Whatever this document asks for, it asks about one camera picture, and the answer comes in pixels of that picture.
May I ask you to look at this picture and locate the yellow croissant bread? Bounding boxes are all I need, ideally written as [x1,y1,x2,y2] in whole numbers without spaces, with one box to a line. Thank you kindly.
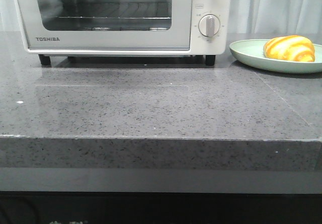
[263,35,315,62]

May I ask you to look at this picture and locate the lower timer knob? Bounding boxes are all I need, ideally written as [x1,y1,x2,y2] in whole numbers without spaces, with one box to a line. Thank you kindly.
[198,14,220,37]

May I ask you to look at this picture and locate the metal wire oven rack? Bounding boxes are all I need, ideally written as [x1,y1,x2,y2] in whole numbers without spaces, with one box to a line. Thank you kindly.
[41,2,172,31]

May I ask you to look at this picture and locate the glass oven door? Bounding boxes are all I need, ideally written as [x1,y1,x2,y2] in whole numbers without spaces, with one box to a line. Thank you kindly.
[17,0,192,51]

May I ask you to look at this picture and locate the white Toshiba toaster oven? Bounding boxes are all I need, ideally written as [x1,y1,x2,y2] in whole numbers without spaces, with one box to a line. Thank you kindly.
[15,0,230,66]

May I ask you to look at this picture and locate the light green plate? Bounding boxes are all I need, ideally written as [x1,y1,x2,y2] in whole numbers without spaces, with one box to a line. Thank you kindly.
[229,39,321,74]

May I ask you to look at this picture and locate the white curtain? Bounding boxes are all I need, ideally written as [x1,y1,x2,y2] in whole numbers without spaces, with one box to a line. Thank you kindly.
[0,0,322,35]

